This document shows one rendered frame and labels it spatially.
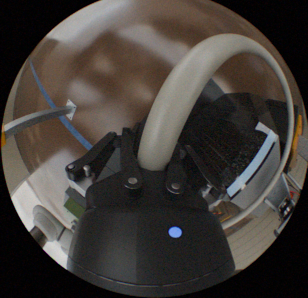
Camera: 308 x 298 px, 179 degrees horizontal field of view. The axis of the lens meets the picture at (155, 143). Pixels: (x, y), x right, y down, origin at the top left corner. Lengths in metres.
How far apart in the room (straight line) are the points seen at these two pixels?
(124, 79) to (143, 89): 0.22
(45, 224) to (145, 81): 1.29
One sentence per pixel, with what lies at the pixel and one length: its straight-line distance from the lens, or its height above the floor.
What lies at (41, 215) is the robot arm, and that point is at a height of 1.02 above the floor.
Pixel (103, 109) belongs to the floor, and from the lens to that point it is 1.18.
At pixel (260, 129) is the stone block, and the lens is 0.48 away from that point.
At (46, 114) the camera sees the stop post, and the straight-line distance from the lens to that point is 1.18.
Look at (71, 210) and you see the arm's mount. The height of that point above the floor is 0.86.
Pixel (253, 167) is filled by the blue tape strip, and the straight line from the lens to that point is 0.45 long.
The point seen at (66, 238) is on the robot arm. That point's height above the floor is 1.02.
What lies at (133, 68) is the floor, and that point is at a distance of 1.13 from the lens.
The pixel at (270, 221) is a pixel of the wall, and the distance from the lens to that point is 5.86.
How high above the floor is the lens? 1.03
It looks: 70 degrees down
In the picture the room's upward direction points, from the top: 175 degrees counter-clockwise
